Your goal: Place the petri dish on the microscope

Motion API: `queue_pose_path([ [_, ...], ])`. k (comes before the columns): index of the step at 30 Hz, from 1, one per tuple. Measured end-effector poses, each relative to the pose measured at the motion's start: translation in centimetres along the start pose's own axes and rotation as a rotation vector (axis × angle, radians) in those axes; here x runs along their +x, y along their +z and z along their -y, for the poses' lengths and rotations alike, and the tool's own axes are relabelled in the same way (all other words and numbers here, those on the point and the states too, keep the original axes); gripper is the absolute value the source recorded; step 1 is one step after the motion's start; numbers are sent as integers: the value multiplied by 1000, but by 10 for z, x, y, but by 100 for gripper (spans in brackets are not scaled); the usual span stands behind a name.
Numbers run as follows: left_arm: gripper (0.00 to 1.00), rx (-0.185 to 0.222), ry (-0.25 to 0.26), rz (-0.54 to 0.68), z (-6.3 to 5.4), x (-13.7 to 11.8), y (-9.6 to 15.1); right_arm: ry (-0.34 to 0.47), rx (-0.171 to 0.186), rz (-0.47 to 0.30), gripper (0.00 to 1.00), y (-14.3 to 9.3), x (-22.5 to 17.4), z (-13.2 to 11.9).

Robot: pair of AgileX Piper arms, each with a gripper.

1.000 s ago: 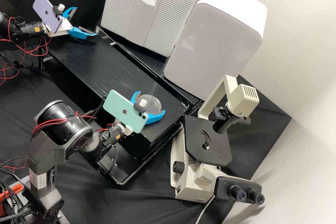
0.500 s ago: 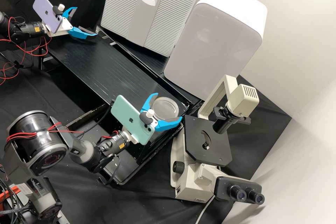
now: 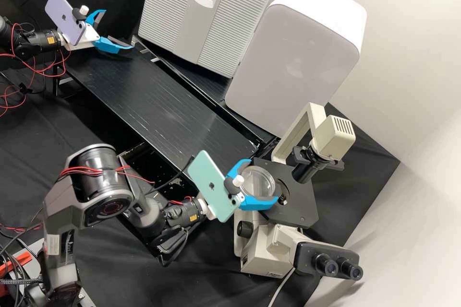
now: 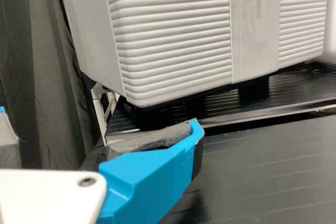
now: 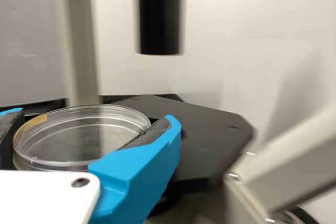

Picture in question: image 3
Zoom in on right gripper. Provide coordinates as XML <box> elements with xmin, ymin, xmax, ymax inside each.
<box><xmin>200</xmin><ymin>158</ymin><xmax>280</xmax><ymax>220</ymax></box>

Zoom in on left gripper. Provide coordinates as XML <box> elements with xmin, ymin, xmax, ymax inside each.
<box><xmin>64</xmin><ymin>9</ymin><xmax>134</xmax><ymax>57</ymax></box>

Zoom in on cream microscope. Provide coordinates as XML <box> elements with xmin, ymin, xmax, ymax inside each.
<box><xmin>232</xmin><ymin>102</ymin><xmax>364</xmax><ymax>283</ymax></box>

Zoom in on white metal frame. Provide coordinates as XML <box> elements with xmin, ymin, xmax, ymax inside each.
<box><xmin>138</xmin><ymin>39</ymin><xmax>162</xmax><ymax>64</ymax></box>

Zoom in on left wrist camera phone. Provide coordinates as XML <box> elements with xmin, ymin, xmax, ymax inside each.
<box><xmin>45</xmin><ymin>0</ymin><xmax>91</xmax><ymax>47</ymax></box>

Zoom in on white incubator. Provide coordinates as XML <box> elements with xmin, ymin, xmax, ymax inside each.
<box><xmin>138</xmin><ymin>0</ymin><xmax>156</xmax><ymax>38</ymax></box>

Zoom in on braided grey cable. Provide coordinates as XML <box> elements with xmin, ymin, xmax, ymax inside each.
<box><xmin>0</xmin><ymin>276</ymin><xmax>42</xmax><ymax>287</ymax></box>

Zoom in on black cable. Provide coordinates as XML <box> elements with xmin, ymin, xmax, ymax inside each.
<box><xmin>146</xmin><ymin>173</ymin><xmax>197</xmax><ymax>194</ymax></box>

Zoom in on petri dish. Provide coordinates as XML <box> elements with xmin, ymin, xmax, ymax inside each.
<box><xmin>239</xmin><ymin>165</ymin><xmax>277</xmax><ymax>202</ymax></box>

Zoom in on white box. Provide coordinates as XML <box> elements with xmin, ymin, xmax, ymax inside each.
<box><xmin>225</xmin><ymin>0</ymin><xmax>368</xmax><ymax>132</ymax></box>

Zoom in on incubator door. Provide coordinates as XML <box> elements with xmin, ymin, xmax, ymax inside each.
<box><xmin>139</xmin><ymin>0</ymin><xmax>289</xmax><ymax>79</ymax></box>

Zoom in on red wire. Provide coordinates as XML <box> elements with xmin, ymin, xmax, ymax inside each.
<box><xmin>0</xmin><ymin>46</ymin><xmax>73</xmax><ymax>118</ymax></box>

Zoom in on black platform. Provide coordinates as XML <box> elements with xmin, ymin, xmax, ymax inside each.
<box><xmin>131</xmin><ymin>35</ymin><xmax>280</xmax><ymax>146</ymax></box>
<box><xmin>47</xmin><ymin>46</ymin><xmax>261</xmax><ymax>179</ymax></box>

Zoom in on right wrist camera phone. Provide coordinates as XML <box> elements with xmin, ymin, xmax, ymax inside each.
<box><xmin>187</xmin><ymin>150</ymin><xmax>246</xmax><ymax>224</ymax></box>

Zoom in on wrist camera phone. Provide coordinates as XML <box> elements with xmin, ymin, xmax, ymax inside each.
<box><xmin>187</xmin><ymin>150</ymin><xmax>246</xmax><ymax>224</ymax></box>
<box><xmin>45</xmin><ymin>0</ymin><xmax>91</xmax><ymax>47</ymax></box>

